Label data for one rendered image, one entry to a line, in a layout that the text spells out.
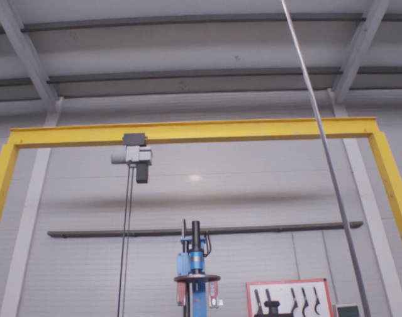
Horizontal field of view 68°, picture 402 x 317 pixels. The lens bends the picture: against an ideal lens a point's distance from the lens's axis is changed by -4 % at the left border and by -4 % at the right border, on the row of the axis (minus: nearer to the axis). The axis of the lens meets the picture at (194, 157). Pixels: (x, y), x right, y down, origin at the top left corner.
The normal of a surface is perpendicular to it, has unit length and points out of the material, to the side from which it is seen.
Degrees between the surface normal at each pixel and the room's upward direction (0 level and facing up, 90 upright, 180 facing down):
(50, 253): 90
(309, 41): 173
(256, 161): 90
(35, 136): 90
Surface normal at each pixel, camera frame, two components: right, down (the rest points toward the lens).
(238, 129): -0.02, -0.48
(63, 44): 0.02, 0.81
